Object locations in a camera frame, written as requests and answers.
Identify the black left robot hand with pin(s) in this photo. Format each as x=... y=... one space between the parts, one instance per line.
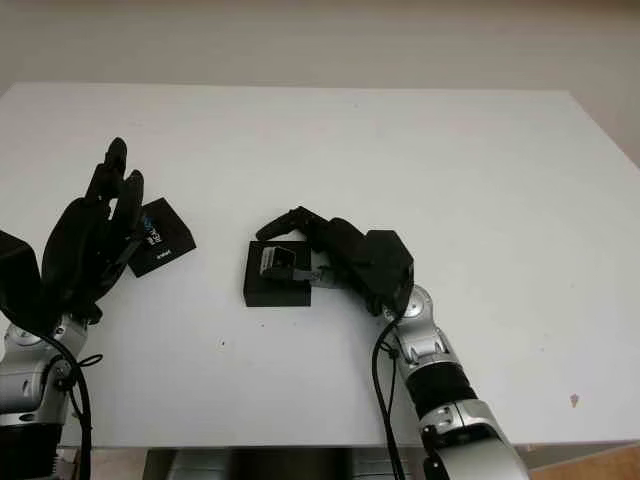
x=75 y=250

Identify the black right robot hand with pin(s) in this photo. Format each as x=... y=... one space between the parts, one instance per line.
x=345 y=250

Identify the small silver cube camera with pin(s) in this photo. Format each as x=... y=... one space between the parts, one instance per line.
x=277 y=262

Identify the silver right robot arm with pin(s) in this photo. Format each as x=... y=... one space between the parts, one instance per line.
x=440 y=370

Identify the black box lid intel print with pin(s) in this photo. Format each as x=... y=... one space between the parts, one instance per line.
x=167 y=240

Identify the dark grey robot torso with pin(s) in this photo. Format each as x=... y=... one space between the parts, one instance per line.
x=280 y=465

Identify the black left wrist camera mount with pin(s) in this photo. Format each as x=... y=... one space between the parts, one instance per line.
x=17 y=275

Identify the black camera box base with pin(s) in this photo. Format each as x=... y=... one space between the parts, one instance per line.
x=277 y=295

